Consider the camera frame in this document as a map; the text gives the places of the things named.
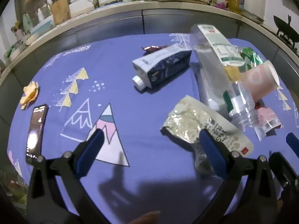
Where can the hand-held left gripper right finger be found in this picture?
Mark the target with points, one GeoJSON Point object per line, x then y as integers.
{"type": "Point", "coordinates": [210, 149]}

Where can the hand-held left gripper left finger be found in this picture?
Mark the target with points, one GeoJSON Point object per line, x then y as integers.
{"type": "Point", "coordinates": [93, 149]}

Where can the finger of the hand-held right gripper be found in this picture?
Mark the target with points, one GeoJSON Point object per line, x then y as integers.
{"type": "Point", "coordinates": [283, 168]}
{"type": "Point", "coordinates": [292, 143]}

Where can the pink clear wrapper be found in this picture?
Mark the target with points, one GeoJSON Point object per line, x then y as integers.
{"type": "Point", "coordinates": [266, 116]}

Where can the silver food pouch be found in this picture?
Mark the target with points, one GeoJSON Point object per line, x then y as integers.
{"type": "Point", "coordinates": [186, 119]}

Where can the pink paper cup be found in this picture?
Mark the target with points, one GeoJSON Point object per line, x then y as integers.
{"type": "Point", "coordinates": [259, 79]}

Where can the clear plastic bottle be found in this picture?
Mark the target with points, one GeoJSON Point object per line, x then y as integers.
{"type": "Point", "coordinates": [210, 58]}

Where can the green snack bag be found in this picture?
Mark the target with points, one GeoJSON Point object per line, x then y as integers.
{"type": "Point", "coordinates": [251, 57]}

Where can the blue milk carton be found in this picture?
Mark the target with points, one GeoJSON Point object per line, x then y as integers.
{"type": "Point", "coordinates": [161, 63]}

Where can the brown foil wrapper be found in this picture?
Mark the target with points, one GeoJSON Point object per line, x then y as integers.
{"type": "Point", "coordinates": [149, 49]}

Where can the person's left hand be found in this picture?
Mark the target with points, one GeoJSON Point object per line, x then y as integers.
{"type": "Point", "coordinates": [144, 218]}

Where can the blue printed cloth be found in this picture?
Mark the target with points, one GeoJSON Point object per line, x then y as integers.
{"type": "Point", "coordinates": [140, 112]}

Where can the black smartphone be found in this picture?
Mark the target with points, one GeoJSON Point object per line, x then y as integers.
{"type": "Point", "coordinates": [35, 135]}

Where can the orange peel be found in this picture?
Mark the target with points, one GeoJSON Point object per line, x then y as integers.
{"type": "Point", "coordinates": [30, 94]}

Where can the black gas stove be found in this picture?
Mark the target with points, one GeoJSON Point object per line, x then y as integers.
{"type": "Point", "coordinates": [288, 40]}

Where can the black wok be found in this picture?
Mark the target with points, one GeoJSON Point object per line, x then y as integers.
{"type": "Point", "coordinates": [286, 29]}

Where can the light blue tub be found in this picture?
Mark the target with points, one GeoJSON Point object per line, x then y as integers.
{"type": "Point", "coordinates": [42, 28]}

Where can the metal pan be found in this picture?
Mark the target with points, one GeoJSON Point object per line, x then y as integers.
{"type": "Point", "coordinates": [253, 17]}

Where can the grey cabinet fronts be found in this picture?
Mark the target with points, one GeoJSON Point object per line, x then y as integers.
{"type": "Point", "coordinates": [163, 21]}

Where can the upright wooden cutting board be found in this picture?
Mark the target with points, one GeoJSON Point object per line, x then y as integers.
{"type": "Point", "coordinates": [60, 11]}

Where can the purple cloth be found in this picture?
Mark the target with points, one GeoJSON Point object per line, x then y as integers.
{"type": "Point", "coordinates": [222, 6]}

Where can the yellow cooking oil bottle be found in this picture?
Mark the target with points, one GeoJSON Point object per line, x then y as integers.
{"type": "Point", "coordinates": [236, 1]}

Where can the white kitchen countertop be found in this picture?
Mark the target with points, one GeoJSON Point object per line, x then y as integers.
{"type": "Point", "coordinates": [163, 2]}

